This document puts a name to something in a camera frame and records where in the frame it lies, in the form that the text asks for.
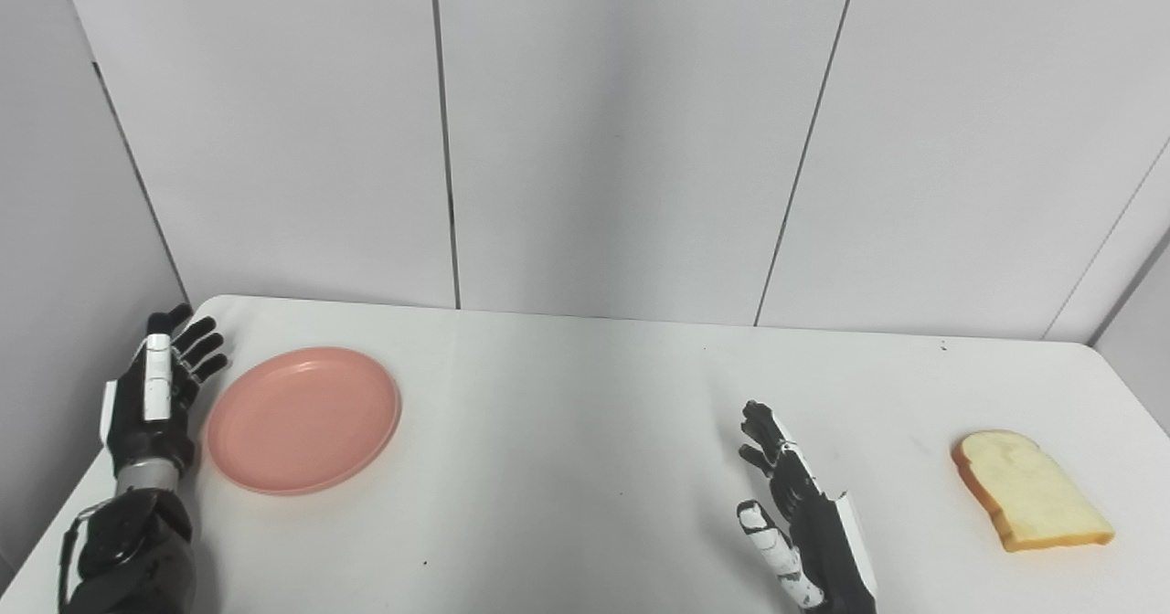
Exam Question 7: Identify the slice of white bread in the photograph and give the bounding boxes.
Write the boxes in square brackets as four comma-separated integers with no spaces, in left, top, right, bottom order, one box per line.
[952,430,1115,553]

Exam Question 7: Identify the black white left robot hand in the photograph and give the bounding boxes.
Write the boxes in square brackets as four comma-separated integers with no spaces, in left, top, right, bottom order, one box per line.
[99,303,230,478]

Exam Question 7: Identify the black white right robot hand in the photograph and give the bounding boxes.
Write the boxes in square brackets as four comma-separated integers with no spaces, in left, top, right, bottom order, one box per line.
[736,400,878,614]

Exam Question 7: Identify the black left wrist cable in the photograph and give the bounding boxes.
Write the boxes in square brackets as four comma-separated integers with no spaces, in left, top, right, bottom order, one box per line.
[57,504,103,611]

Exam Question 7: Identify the pink round plate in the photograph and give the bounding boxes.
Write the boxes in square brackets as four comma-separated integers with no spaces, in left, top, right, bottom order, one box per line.
[205,347,402,496]

